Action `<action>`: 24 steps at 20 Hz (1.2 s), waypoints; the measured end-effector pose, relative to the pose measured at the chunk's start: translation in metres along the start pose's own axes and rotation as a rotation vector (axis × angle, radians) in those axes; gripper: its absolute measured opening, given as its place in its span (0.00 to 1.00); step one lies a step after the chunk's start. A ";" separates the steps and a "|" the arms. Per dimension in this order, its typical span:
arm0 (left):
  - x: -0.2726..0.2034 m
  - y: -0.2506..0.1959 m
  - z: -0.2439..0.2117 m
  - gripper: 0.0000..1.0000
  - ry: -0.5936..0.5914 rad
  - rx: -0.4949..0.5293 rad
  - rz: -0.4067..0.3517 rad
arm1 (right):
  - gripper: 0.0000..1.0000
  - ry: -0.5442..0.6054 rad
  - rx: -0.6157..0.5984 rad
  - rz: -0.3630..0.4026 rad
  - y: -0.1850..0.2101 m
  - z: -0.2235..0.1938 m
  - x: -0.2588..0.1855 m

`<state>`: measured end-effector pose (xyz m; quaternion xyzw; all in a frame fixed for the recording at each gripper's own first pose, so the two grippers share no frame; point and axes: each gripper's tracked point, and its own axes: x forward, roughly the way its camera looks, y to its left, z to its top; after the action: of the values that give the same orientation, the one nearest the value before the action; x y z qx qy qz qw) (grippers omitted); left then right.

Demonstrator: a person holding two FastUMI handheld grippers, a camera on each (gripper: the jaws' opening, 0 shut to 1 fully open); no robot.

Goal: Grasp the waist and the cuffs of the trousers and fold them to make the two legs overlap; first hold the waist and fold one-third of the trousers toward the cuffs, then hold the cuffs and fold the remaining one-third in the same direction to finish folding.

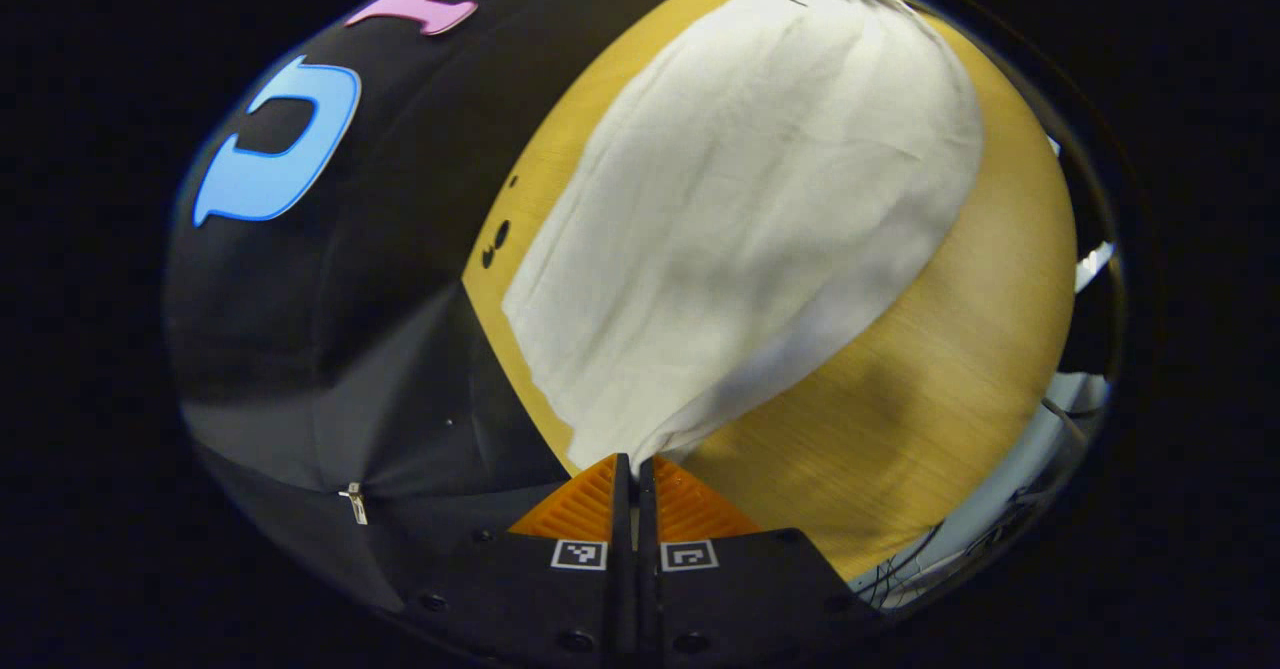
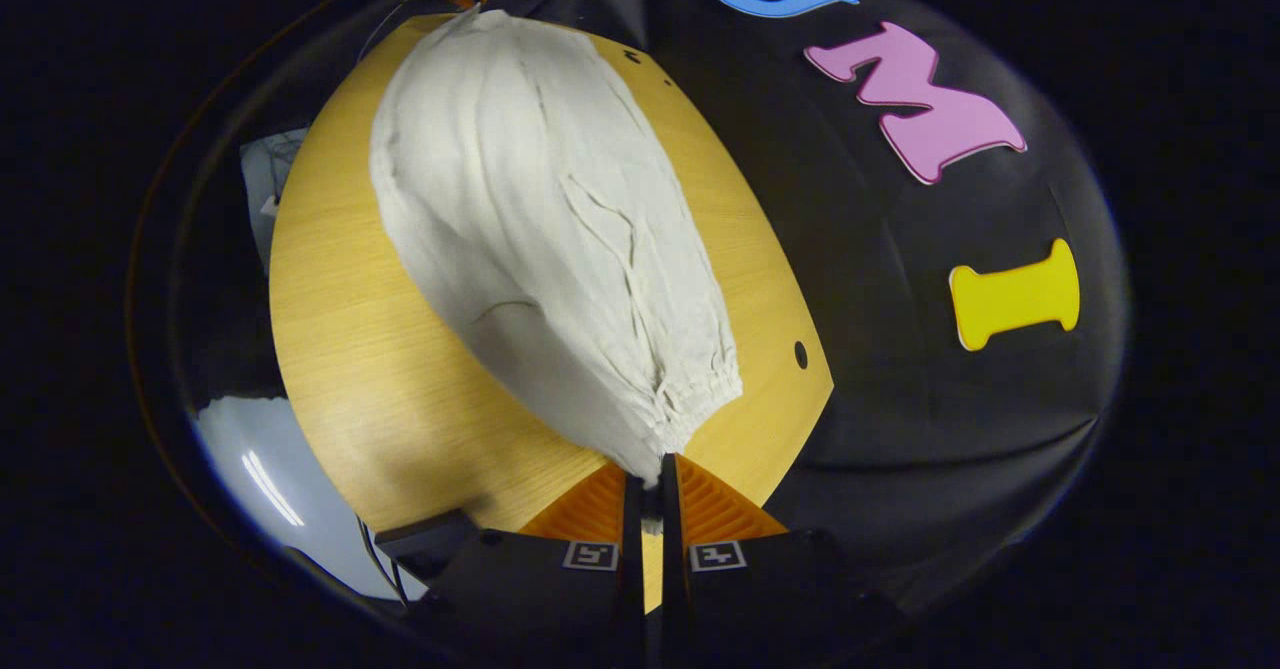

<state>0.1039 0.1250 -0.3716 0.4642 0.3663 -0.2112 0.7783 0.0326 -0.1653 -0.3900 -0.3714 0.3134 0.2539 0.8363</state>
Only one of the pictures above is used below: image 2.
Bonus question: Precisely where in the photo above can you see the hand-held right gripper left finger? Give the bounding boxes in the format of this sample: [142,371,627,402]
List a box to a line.
[405,461,647,669]

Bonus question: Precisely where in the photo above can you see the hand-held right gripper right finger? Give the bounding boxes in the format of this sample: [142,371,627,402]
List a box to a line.
[658,452,906,669]

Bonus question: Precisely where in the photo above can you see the white jeans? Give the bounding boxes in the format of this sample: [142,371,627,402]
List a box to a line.
[368,9,744,535]

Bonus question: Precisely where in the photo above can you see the black backdrop cloth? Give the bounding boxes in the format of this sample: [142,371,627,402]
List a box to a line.
[280,0,1133,615]

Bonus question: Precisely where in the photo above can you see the thin black cable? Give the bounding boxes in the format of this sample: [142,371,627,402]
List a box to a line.
[355,515,413,608]

